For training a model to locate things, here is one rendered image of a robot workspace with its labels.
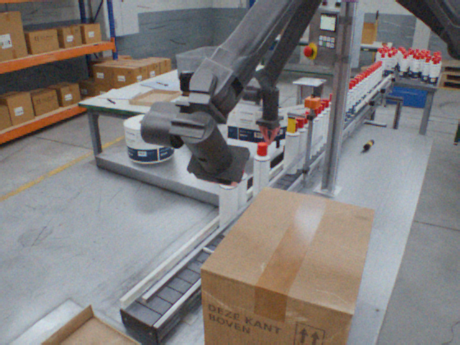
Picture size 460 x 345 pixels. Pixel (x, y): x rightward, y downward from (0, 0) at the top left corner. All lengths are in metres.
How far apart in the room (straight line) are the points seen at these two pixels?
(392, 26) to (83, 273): 8.24
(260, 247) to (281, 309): 0.12
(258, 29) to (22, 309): 0.84
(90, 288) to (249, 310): 0.54
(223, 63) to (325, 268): 0.36
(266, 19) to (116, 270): 0.76
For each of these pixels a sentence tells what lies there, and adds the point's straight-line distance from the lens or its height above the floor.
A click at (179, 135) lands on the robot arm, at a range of 0.57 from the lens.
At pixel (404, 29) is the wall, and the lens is 8.76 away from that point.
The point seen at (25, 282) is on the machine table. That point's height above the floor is 0.83.
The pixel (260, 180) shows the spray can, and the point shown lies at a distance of 1.17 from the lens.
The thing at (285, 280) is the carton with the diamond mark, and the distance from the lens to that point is 0.58.
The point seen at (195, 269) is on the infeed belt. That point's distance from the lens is 0.96.
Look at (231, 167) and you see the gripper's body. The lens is 0.63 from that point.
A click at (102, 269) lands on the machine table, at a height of 0.83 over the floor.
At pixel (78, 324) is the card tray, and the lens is 0.94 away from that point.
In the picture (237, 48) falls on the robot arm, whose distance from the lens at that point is 0.60.
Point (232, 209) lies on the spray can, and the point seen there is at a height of 0.98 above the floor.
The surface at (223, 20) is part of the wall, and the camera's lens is 9.78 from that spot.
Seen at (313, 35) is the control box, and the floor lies 1.38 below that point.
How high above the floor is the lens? 1.51
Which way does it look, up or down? 26 degrees down
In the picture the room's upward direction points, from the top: straight up
